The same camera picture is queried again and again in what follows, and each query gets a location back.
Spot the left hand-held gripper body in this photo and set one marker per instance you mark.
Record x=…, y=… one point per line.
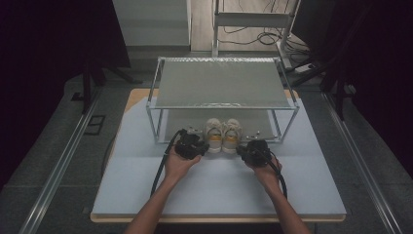
x=191, y=146

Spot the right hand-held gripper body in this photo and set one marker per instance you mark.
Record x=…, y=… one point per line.
x=256, y=154

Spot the cream sneaker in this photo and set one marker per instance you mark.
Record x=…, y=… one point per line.
x=232, y=138
x=213, y=138

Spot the metal shoe rack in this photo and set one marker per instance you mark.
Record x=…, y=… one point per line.
x=220, y=84

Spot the person's right hand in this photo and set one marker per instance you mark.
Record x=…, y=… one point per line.
x=266, y=175

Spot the person's left hand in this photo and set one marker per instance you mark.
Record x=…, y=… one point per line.
x=178, y=165

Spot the light blue table mat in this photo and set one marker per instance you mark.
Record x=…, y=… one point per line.
x=220, y=188

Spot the white power strip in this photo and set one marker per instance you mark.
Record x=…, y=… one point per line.
x=305, y=68

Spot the black tripod stand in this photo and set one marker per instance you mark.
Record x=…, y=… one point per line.
x=94, y=74
x=337, y=94

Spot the white cabinet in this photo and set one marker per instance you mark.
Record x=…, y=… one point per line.
x=151, y=22

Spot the white metal stand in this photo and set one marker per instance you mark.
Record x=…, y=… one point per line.
x=253, y=19

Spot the dark curtain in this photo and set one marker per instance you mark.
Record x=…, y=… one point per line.
x=48, y=65
x=380, y=65

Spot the black floor socket frame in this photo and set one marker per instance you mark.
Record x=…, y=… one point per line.
x=94, y=124

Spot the aluminium floor rail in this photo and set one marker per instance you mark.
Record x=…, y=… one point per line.
x=58, y=169
x=360, y=162

